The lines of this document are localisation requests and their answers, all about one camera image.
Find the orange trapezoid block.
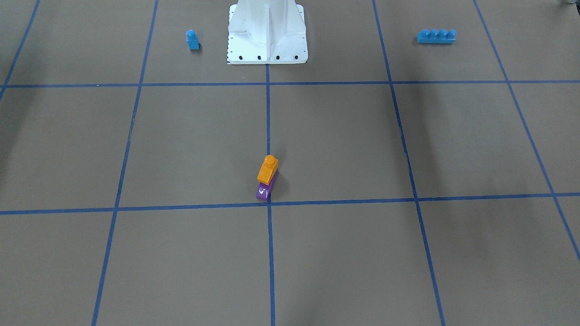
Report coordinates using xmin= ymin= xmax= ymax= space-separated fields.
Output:
xmin=257 ymin=154 xmax=279 ymax=184

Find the blue block near pedestal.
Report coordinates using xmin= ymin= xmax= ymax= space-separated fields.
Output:
xmin=186 ymin=29 xmax=200 ymax=50

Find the purple trapezoid block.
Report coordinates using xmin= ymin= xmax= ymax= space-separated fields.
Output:
xmin=256 ymin=172 xmax=278 ymax=201

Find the blue block far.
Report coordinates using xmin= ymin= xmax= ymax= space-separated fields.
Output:
xmin=416 ymin=29 xmax=457 ymax=44

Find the white camera pedestal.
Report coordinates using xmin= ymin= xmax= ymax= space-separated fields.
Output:
xmin=227 ymin=0 xmax=309 ymax=65

